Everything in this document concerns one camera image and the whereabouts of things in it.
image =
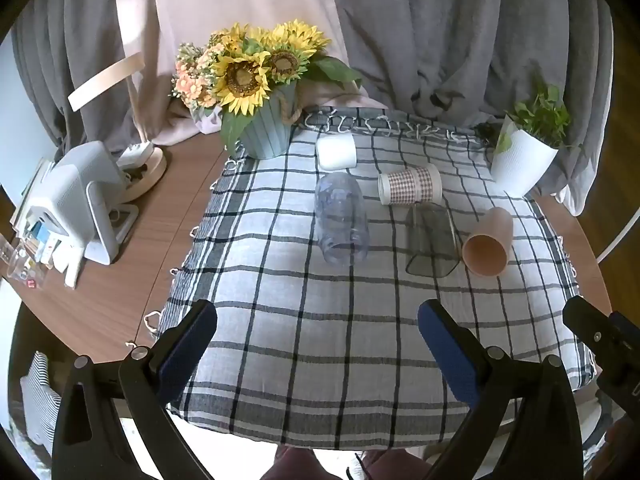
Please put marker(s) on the blue ribbed vase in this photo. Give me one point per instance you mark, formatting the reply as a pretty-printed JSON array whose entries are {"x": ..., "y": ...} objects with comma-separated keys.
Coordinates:
[{"x": 267, "y": 130}]

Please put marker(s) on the grey curtain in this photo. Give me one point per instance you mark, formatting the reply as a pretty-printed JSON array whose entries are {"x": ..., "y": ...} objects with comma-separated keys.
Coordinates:
[{"x": 440, "y": 35}]

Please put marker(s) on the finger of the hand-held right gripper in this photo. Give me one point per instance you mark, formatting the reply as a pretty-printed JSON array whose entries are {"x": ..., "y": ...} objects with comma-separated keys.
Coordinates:
[{"x": 585, "y": 321}]

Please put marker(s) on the checked black white tablecloth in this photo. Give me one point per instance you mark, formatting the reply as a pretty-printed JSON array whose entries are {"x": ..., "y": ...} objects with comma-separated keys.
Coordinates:
[{"x": 300, "y": 310}]

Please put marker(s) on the white power adapter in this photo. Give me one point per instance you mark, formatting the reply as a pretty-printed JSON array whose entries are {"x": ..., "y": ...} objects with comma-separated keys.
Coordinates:
[{"x": 136, "y": 154}]

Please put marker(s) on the striped cushion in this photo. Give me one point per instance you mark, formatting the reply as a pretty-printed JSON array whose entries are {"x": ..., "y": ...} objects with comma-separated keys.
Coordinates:
[{"x": 42, "y": 400}]

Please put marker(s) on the clear bluish plastic cup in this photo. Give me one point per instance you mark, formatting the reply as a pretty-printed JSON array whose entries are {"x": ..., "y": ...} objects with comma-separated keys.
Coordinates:
[{"x": 340, "y": 215}]

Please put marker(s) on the clear dark glass cup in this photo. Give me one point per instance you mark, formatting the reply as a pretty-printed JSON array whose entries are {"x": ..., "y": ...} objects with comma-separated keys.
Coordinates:
[{"x": 430, "y": 240}]

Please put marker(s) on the small clear plastic container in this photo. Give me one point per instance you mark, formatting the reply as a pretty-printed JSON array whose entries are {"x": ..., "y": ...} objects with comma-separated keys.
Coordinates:
[{"x": 20, "y": 265}]

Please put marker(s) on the white desktop device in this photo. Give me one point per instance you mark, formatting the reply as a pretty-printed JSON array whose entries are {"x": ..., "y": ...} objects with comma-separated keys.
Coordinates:
[{"x": 82, "y": 185}]

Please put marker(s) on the peach plastic cup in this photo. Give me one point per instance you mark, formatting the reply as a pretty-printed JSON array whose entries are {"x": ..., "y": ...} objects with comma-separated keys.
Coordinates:
[{"x": 492, "y": 240}]

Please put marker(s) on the brown checked paper cup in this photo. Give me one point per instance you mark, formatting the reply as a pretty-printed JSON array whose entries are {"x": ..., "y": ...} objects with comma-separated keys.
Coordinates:
[{"x": 407, "y": 185}]

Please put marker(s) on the green potted plant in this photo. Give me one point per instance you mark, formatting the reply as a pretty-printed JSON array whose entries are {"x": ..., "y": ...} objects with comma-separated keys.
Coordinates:
[{"x": 542, "y": 115}]

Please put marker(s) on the white plant pot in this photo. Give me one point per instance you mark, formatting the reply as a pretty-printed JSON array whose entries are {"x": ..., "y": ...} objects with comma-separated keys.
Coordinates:
[{"x": 522, "y": 160}]

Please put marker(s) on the sunflower bouquet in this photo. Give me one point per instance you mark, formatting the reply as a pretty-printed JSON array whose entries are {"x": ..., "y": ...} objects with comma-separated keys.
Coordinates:
[{"x": 242, "y": 77}]

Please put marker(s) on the white desk lamp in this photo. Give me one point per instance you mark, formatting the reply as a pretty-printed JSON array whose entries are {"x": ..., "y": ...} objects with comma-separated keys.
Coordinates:
[{"x": 107, "y": 77}]

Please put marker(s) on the stack of small boxes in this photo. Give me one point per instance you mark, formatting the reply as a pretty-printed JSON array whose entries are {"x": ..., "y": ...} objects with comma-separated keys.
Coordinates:
[{"x": 47, "y": 252}]

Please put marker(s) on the person's legs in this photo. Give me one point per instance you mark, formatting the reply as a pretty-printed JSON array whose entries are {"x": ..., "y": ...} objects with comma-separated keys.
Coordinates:
[{"x": 300, "y": 465}]

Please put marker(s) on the plain white cup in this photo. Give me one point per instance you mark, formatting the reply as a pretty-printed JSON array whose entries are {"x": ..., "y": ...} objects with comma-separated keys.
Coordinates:
[{"x": 336, "y": 152}]

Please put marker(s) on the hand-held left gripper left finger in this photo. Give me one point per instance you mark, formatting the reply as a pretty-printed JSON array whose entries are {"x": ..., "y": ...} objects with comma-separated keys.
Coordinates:
[{"x": 186, "y": 352}]

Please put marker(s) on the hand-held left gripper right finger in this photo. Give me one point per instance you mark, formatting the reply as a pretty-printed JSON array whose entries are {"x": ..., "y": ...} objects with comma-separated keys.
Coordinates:
[{"x": 450, "y": 355}]

